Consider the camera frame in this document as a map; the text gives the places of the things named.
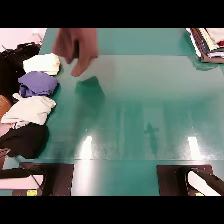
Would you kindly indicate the stack of folded clothes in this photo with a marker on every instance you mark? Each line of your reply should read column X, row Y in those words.
column 210, row 43

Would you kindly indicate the purple garment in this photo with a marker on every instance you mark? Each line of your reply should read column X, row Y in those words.
column 36, row 82

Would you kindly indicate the white garment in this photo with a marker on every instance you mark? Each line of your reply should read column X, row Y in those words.
column 30, row 110

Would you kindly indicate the cream garment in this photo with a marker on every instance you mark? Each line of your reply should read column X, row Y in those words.
column 41, row 63

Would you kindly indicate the black garment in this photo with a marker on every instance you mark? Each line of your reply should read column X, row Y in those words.
column 25, row 140
column 13, row 63

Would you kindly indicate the person's hand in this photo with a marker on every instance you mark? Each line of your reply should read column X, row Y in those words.
column 83, row 43

